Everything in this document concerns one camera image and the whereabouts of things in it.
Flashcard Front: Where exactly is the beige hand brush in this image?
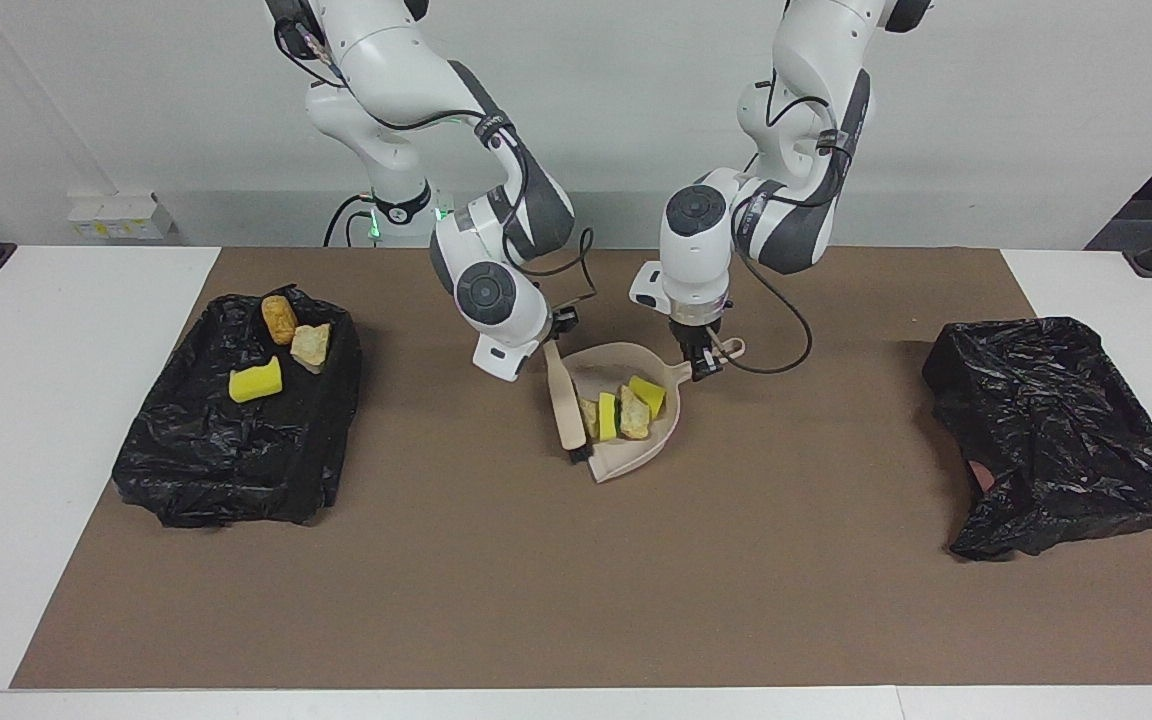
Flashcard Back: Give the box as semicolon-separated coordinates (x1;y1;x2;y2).
542;340;594;466

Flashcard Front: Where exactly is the beige plastic dustpan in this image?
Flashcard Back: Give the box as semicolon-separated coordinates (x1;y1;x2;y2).
556;337;745;485

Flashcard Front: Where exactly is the orange striped foam piece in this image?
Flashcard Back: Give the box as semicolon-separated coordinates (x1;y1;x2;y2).
290;322;333;374

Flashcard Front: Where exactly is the orange brown foam lump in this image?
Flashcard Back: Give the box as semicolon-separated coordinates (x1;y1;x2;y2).
261;294;299;346

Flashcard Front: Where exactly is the black bag lined bin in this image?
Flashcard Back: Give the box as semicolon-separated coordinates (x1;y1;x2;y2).
112;285;364;529
922;317;1152;562

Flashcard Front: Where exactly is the brown table mat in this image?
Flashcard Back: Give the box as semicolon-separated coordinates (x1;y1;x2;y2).
11;247;1152;691

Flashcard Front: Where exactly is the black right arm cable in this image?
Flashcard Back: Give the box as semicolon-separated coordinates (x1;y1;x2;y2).
274;18;597;313

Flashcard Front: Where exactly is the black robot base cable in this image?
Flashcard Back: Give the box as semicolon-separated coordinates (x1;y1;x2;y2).
324;193;369;248

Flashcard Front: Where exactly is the white wall socket box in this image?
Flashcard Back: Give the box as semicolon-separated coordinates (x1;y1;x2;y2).
68;193;177;241

